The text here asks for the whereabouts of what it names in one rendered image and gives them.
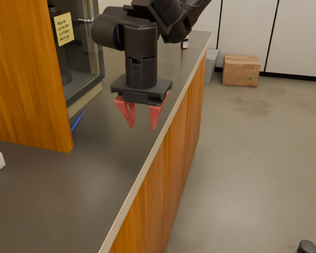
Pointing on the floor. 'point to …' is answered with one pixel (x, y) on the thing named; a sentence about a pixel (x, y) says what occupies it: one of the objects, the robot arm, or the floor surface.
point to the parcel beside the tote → (240, 71)
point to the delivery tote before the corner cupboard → (210, 64)
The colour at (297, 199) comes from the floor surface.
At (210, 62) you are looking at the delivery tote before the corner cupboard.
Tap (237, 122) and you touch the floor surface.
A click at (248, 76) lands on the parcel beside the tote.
